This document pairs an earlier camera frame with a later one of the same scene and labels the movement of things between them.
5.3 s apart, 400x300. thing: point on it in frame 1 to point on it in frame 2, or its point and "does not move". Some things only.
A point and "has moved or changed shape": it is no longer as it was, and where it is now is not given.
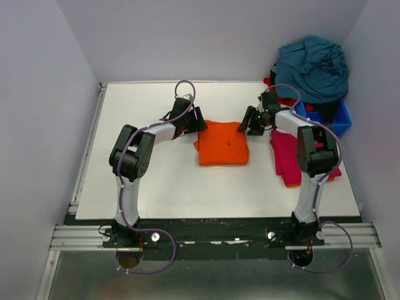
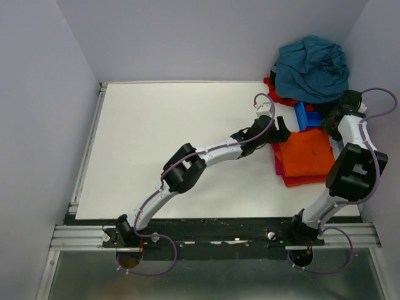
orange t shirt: [221, 143] has moved or changed shape
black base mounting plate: [210, 239] does not move
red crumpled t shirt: [285, 101] does not move
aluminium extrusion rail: [90, 237] does not move
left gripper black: [196, 119] to [275, 131]
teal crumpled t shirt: [316, 67] does not move
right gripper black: [250, 119] to [330, 117]
